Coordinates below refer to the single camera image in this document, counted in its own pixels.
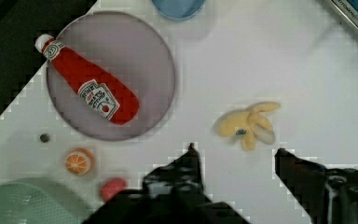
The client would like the plush orange slice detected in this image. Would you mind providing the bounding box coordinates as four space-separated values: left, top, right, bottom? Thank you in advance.
64 148 95 176

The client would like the blue cup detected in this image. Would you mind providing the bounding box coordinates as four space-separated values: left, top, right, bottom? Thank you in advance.
150 0 206 21

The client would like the grey round plate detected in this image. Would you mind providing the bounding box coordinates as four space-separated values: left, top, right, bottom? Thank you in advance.
46 11 176 141

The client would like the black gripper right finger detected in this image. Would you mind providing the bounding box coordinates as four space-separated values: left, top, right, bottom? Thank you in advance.
274 148 358 224

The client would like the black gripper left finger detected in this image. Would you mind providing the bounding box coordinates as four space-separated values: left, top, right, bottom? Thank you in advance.
83 144 249 224

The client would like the green plastic colander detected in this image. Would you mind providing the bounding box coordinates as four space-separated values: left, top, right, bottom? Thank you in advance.
0 178 91 224

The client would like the yellow plush peeled banana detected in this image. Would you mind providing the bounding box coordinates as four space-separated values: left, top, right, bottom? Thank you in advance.
218 102 281 150

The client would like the red plush fruit by colander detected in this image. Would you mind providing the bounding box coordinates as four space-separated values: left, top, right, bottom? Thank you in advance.
100 178 128 202

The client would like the red plush ketchup bottle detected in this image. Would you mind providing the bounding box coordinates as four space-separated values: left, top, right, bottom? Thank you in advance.
34 34 140 125

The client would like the dark table hole near colander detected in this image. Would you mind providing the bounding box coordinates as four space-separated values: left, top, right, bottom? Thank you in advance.
40 133 50 143

